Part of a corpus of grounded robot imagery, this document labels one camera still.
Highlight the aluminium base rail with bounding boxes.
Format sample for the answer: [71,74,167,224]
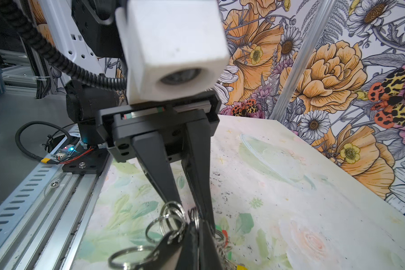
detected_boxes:
[0,169,108,270]

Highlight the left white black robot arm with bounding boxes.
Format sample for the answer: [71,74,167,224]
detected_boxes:
[40,1,229,227]

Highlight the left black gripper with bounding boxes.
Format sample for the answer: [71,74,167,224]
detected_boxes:
[95,91,221,231]

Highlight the large metal keyring with keys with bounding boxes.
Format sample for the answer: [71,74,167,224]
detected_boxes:
[108,201,246,270]

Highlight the white vented panel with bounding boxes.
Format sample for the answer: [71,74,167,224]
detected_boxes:
[0,163,61,247]

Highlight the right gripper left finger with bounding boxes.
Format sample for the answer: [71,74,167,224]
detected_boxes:
[175,222,199,270]

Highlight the left black corrugated cable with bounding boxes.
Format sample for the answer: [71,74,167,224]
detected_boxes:
[0,0,127,92]

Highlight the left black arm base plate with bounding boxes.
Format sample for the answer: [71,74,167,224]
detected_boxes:
[61,148,110,174]

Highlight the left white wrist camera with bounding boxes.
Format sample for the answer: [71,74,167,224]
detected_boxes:
[115,1,230,104]

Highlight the green circuit board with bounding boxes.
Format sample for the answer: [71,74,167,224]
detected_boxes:
[40,145,79,165]

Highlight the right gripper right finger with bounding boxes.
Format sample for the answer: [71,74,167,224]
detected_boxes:
[199,220,223,270]

